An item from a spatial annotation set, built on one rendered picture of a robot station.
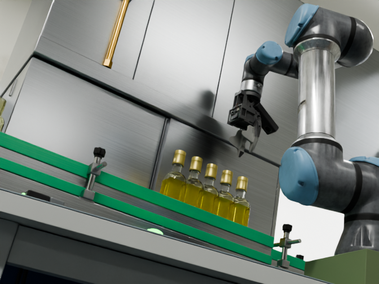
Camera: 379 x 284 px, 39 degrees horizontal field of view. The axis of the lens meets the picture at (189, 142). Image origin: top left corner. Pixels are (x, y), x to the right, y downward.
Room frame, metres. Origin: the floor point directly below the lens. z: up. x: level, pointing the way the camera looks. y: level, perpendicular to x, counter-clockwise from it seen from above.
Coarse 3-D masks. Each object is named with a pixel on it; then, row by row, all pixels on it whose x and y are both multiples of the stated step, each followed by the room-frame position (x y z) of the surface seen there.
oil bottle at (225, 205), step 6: (222, 192) 1.53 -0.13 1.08; (228, 192) 1.55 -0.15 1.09; (222, 198) 1.52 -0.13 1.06; (228, 198) 1.53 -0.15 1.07; (222, 204) 1.53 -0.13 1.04; (228, 204) 1.54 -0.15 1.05; (234, 204) 1.55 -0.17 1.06; (222, 210) 1.53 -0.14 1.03; (228, 210) 1.54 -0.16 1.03; (222, 216) 1.53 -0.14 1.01; (228, 216) 1.54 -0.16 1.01
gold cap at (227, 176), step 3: (222, 171) 1.56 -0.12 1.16; (225, 171) 1.54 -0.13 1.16; (228, 171) 1.54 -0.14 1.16; (231, 171) 1.54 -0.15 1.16; (222, 174) 1.55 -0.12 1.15; (225, 174) 1.54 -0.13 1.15; (228, 174) 1.54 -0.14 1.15; (231, 174) 1.55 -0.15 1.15; (222, 177) 1.55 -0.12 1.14; (225, 177) 1.54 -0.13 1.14; (228, 177) 1.54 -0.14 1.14; (231, 177) 1.55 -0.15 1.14; (222, 180) 1.55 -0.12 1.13; (225, 180) 1.54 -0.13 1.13; (228, 180) 1.54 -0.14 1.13; (231, 180) 1.55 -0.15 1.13; (228, 183) 1.54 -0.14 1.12; (231, 183) 1.56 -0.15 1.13
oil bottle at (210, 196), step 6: (204, 186) 1.51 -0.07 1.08; (210, 186) 1.51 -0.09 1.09; (204, 192) 1.50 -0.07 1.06; (210, 192) 1.51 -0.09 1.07; (216, 192) 1.51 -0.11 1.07; (204, 198) 1.50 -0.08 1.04; (210, 198) 1.51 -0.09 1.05; (216, 198) 1.52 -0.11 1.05; (204, 204) 1.50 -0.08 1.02; (210, 204) 1.51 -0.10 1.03; (216, 204) 1.52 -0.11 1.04; (210, 210) 1.51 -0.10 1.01; (216, 210) 1.52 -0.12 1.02
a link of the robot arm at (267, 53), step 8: (264, 48) 1.42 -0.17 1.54; (272, 48) 1.42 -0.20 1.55; (280, 48) 1.43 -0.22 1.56; (256, 56) 1.46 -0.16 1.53; (264, 56) 1.43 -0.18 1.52; (272, 56) 1.42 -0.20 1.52; (280, 56) 1.43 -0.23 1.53; (288, 56) 1.45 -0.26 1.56; (256, 64) 1.48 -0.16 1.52; (264, 64) 1.46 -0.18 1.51; (272, 64) 1.46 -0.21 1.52; (280, 64) 1.46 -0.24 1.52; (288, 64) 1.46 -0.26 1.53; (256, 72) 1.52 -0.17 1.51; (264, 72) 1.51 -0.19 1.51; (280, 72) 1.49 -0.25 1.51
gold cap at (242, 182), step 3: (237, 177) 1.58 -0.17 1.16; (240, 177) 1.57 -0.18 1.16; (243, 177) 1.57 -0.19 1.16; (246, 177) 1.57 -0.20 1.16; (237, 180) 1.58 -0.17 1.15; (240, 180) 1.57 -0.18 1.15; (243, 180) 1.57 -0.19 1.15; (246, 180) 1.57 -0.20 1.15; (237, 183) 1.57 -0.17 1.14; (240, 183) 1.57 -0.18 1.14; (243, 183) 1.57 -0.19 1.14; (246, 183) 1.57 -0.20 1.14; (237, 186) 1.57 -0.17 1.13; (240, 186) 1.57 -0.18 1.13; (243, 186) 1.57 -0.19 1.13; (246, 186) 1.57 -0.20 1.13; (243, 189) 1.57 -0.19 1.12
